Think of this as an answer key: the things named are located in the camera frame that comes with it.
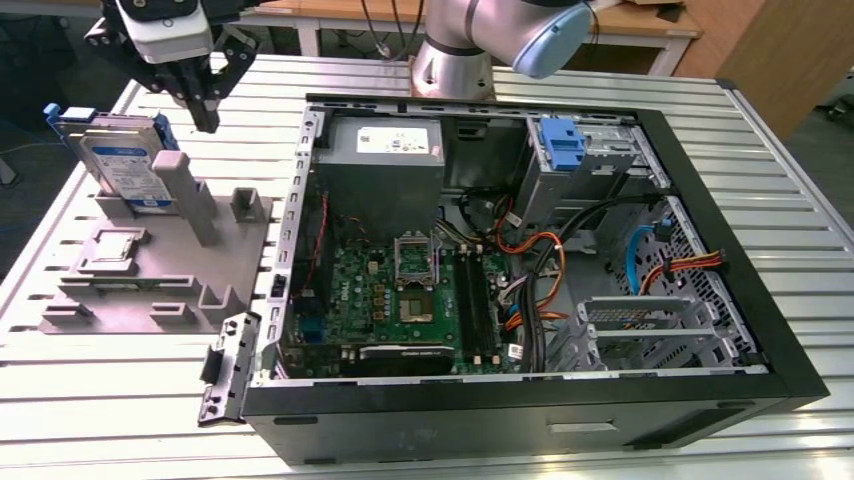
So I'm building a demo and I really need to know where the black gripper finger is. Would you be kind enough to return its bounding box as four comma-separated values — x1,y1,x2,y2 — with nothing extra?
197,21,261,134
82,13,207,133

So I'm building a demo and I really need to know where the hard disk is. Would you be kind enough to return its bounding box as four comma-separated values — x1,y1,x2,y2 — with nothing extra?
41,101,176,217

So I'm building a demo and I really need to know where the silver metal disk bay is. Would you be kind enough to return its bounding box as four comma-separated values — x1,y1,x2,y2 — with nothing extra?
563,294,762,374

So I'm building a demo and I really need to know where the silver CPU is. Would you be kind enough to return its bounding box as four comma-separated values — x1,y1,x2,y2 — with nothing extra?
92,235,134,261

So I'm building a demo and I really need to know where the grey power supply unit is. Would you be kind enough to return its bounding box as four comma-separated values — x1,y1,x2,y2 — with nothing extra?
312,116,447,241

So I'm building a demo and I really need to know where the grey parts rack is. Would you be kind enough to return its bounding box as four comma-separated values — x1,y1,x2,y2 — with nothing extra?
36,151,279,335

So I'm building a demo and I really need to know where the metal socket cover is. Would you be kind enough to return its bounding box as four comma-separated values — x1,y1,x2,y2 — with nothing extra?
392,231,441,292

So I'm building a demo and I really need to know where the blue plastic bay latch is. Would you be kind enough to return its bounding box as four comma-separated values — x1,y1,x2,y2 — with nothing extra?
537,117,588,174

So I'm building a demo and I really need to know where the green motherboard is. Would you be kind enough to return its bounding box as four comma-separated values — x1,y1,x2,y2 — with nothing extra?
283,234,528,376

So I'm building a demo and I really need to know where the silver drive cage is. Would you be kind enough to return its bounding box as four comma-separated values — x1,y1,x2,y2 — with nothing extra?
516,117,672,231

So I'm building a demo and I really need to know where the CPU socket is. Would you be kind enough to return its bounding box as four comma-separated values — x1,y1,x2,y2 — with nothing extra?
396,291,440,327

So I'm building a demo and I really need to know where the black graphics card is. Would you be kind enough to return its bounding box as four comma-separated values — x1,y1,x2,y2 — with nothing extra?
339,341,456,380

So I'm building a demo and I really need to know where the black PC case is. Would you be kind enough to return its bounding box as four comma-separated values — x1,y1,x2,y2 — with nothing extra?
243,91,831,467

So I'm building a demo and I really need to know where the wooden cabinet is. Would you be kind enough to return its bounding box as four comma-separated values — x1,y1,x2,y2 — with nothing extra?
676,0,854,142

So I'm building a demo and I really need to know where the black office chair base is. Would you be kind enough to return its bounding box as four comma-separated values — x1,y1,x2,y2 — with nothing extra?
816,74,854,124

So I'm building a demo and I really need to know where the short wooden desk white frame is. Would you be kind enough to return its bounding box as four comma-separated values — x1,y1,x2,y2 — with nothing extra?
62,0,301,56

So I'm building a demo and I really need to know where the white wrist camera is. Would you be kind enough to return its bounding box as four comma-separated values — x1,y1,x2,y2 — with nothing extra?
116,0,215,65

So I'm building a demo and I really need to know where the thin red wire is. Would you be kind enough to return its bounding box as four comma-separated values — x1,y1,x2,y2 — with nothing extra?
303,189,332,296

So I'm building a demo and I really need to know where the locking lever wire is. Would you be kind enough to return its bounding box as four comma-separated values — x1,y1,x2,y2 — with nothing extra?
432,234,447,296

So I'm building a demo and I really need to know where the grey hinged metal bracket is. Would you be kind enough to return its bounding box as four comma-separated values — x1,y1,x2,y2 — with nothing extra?
197,310,263,427

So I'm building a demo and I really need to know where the long wooden desk white frame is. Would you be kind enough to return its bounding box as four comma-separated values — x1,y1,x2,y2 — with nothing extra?
292,0,706,76

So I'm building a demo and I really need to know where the orange wire bundle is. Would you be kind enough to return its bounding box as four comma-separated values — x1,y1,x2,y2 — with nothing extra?
496,232,568,331

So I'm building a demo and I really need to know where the black cable bundle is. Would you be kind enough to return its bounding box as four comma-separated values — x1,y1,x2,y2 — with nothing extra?
519,192,668,374

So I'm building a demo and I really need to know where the blue flat data wire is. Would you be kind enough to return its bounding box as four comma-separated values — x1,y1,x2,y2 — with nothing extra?
626,219,675,297

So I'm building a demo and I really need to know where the coloured power wire with connectors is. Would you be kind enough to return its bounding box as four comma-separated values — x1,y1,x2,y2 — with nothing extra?
643,249,730,296

